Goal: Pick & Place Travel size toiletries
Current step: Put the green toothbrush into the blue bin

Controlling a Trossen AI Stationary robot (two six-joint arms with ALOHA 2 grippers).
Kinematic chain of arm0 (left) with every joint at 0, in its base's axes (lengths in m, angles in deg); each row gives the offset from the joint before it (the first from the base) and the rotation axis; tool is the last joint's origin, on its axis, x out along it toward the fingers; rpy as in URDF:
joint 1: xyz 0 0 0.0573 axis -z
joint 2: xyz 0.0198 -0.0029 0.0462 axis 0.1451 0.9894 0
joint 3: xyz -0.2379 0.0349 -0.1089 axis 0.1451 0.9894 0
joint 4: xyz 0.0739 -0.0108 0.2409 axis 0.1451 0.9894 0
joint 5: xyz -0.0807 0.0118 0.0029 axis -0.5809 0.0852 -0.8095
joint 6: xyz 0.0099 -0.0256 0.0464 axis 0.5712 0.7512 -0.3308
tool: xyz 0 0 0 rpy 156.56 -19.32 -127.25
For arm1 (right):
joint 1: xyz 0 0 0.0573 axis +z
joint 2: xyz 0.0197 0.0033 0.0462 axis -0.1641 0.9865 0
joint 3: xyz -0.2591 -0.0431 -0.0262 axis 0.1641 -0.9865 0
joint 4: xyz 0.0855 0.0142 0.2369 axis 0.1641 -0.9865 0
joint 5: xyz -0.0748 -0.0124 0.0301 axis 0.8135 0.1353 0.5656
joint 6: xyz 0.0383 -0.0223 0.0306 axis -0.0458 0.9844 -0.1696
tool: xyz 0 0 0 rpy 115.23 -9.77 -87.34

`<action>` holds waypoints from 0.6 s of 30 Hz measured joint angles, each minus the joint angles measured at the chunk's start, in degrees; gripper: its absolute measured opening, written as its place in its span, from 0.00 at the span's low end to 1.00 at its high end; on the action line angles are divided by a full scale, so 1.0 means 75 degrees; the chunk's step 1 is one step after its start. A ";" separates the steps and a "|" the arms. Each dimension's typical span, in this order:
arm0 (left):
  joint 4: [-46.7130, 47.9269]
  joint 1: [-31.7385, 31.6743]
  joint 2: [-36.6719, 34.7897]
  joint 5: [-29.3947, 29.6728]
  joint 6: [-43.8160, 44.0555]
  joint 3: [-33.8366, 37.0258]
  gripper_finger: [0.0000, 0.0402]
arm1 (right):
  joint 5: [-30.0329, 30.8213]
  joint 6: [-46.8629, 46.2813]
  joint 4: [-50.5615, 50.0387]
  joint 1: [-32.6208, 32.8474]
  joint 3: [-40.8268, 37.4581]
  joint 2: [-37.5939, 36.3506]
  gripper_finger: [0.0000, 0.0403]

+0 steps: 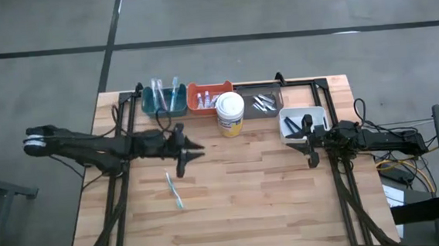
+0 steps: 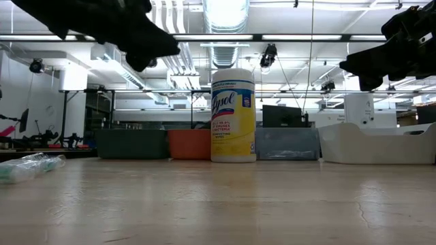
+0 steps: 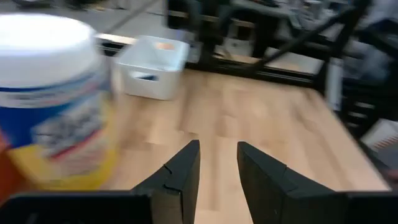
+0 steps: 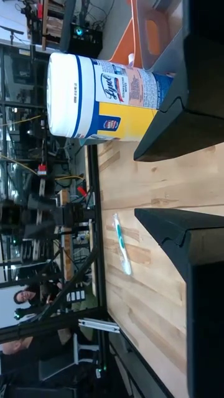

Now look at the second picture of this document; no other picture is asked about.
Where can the teal plastic bin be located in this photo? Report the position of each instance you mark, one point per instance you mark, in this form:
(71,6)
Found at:
(133,144)

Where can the Lysol wipes canister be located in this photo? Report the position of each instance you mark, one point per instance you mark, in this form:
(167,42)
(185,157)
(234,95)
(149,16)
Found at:
(233,136)

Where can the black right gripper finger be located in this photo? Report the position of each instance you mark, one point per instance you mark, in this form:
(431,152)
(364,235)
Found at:
(354,66)
(381,54)

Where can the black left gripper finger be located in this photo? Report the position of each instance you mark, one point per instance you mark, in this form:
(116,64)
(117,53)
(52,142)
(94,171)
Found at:
(163,50)
(150,29)

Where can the silver ceiling duct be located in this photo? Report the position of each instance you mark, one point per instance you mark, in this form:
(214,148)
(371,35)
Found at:
(225,20)

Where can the LED light strip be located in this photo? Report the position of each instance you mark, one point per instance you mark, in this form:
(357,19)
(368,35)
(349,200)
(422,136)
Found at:
(301,36)
(30,37)
(368,36)
(218,36)

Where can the black ceiling spotlight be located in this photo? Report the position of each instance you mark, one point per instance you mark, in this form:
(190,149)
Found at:
(327,85)
(35,65)

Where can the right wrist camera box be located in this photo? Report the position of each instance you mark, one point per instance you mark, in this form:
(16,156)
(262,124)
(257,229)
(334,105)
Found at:
(398,25)

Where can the white plastic bin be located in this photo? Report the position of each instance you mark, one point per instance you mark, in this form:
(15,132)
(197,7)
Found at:
(368,146)

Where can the black pipe frame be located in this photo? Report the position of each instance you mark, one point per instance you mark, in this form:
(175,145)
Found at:
(64,119)

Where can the white rectangular ceiling duct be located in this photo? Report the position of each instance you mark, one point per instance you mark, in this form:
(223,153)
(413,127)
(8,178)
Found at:
(112,69)

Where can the black aluminium frame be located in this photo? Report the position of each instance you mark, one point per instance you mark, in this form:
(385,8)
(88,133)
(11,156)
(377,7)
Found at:
(257,37)

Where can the monitor on swivel arm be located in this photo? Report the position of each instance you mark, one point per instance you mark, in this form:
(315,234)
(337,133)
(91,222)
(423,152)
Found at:
(23,120)

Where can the wrapped green toothbrush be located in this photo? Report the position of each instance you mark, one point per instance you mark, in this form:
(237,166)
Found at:
(20,170)

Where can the black robot arm on bench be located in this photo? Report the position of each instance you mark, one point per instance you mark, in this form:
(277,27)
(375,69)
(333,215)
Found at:
(69,140)
(41,137)

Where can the black overhead camera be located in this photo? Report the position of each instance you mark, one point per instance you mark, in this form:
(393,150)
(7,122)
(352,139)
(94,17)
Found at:
(269,54)

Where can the black computer monitor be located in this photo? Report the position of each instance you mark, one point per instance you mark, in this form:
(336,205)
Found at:
(282,115)
(426,114)

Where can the translucent grey plastic bin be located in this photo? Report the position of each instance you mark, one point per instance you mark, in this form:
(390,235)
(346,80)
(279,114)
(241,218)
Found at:
(286,141)

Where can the orange plastic bin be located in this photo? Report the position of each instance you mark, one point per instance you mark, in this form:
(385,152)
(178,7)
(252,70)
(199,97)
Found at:
(189,144)

